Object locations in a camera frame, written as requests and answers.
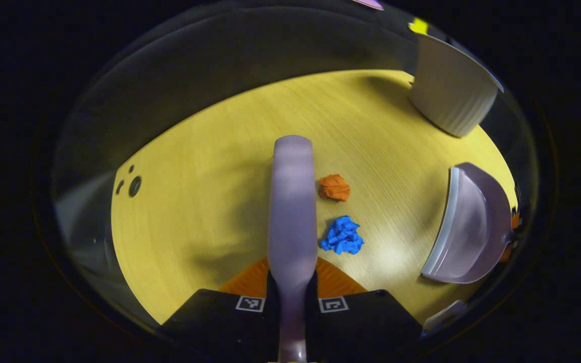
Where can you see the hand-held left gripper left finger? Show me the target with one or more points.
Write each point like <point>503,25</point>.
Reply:
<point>215,317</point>

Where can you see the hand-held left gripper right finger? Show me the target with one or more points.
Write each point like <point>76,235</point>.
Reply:
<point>366,317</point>

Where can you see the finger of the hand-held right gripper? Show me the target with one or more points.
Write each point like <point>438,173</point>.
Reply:
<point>515,221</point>

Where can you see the pink dustpan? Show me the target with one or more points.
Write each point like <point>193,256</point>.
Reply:
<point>472,227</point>

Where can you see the blue paper trash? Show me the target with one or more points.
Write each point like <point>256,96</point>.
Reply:
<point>342,236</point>

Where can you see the orange paper trash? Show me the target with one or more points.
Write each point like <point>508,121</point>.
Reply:
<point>334,188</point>

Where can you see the small pink broom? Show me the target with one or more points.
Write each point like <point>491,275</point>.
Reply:
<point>293,201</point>

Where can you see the white ribbed garbage bin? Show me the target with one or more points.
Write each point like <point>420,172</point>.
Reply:
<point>449,91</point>

